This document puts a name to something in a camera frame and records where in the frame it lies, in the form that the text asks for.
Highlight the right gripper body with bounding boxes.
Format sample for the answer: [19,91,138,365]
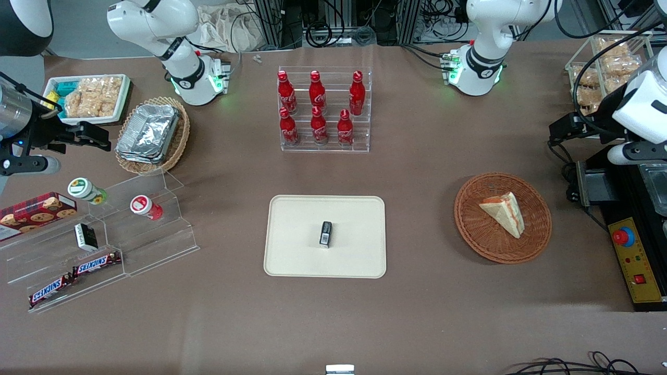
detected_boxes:
[0,82,80,155]

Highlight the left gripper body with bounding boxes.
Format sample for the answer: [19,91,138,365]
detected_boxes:
[588,69,667,145]

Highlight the triangle sandwich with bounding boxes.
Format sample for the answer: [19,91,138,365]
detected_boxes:
[479,192,525,240]

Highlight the white rectangular snack tray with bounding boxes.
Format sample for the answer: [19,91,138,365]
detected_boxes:
[43,73,131,126]

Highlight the oval tan wicker basket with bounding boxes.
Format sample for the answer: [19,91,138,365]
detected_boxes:
[114,96,191,176]

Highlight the round brown wicker basket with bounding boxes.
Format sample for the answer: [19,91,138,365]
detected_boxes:
[454,172,553,265]

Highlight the cream plastic tray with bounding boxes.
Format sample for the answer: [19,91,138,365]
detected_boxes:
[264,195,387,279]

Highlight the bag of rice crackers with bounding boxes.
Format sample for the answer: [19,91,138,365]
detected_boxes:
[63,76,123,119]

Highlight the green lidded cup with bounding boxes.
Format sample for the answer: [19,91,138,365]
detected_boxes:
[67,177,109,205]

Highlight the clear acrylic snack bin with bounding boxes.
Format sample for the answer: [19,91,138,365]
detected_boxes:
[565,30,655,119]

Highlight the stacked aluminium foil trays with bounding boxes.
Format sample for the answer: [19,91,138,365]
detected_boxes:
[115,103,182,165]

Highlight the red lidded cup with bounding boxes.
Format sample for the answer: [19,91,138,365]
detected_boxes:
[129,194,164,221]

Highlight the red cookie box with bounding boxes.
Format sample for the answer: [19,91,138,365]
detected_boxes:
[0,191,78,242]

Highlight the metal pan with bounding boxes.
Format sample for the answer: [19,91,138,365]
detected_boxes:
[638,160,667,217]

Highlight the black and white small box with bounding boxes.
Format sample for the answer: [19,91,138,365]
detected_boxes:
[73,222,99,252]

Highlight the clear acrylic step shelf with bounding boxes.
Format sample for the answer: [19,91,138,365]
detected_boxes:
[0,169,201,314]

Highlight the snickers chocolate bar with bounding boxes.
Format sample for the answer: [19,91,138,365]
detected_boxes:
[71,252,122,277]
[28,274,74,308]

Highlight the black control box yellow panel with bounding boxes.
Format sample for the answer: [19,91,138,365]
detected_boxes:
[598,145,667,313]

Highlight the beige cloth bag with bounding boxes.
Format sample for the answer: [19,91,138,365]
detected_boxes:
[195,4,264,54]

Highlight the red cola bottle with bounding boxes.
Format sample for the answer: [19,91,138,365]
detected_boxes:
[279,107,301,147]
[308,70,328,113]
[310,106,329,145]
[337,108,355,147]
[277,70,298,116]
[349,70,366,117]

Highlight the clear acrylic bottle rack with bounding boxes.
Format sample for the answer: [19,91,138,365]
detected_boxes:
[277,66,374,154]

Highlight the black power cable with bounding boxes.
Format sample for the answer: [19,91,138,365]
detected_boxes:
[547,140,610,233]

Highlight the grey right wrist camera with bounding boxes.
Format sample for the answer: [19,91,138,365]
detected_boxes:
[0,155,61,176]

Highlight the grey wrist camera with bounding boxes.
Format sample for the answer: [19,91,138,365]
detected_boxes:
[0,155,61,176]
[607,142,667,166]

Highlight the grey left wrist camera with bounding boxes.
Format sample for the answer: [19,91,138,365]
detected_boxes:
[607,142,667,166]

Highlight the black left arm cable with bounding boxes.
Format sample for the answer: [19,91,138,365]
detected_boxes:
[572,19,667,137]

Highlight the aluminium profile frame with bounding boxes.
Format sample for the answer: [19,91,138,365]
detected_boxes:
[254,0,304,51]

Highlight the black floor cables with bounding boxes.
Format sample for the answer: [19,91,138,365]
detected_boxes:
[504,351,667,375]

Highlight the coiled black cable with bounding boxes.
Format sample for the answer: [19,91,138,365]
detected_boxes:
[305,22,333,48]

